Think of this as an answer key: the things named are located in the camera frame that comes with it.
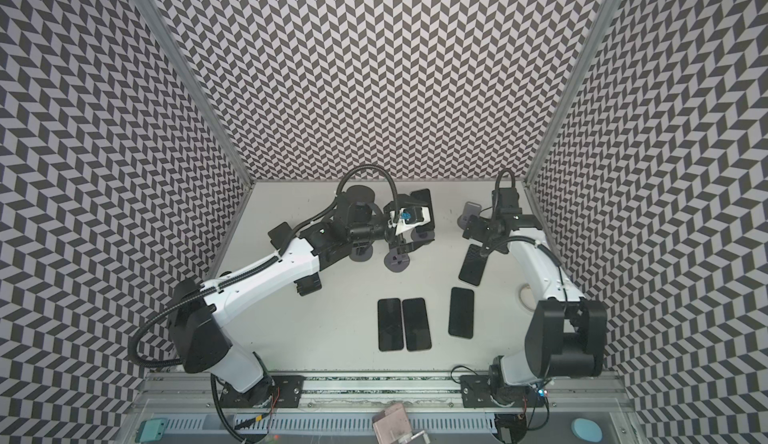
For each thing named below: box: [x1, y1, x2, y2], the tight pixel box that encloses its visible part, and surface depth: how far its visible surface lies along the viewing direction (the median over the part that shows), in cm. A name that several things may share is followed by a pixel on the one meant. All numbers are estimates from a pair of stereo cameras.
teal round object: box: [570, 418, 603, 443], surface depth 70 cm
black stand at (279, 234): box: [268, 221, 293, 250], surface depth 95 cm
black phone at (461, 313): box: [448, 287, 474, 339], surface depth 87 cm
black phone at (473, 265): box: [459, 243, 488, 286], surface depth 96 cm
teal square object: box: [135, 418, 167, 443], surface depth 67 cm
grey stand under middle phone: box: [384, 247, 410, 273], surface depth 94 cm
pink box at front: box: [372, 403, 412, 444], surface depth 66 cm
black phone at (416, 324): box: [402, 298, 432, 352], surface depth 87 cm
